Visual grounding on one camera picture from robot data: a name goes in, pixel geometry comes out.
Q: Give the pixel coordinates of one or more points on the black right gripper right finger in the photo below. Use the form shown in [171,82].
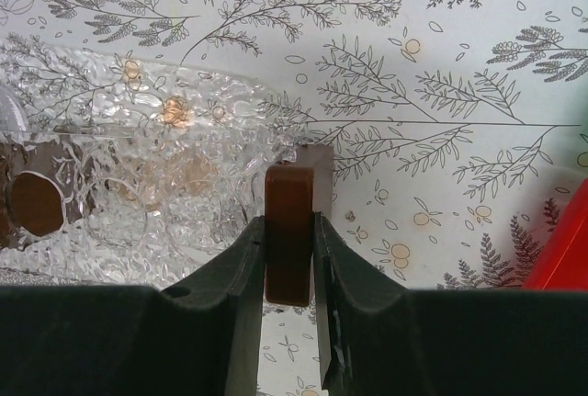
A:
[377,337]

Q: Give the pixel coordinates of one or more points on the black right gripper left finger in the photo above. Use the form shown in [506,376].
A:
[200,336]

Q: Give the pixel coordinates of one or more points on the clear glass tray brown handles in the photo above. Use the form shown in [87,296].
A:
[122,171]

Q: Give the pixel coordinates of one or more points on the red plastic bin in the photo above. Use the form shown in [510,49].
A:
[562,265]

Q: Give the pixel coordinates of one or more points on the green plastic bin far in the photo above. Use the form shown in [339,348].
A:
[582,154]

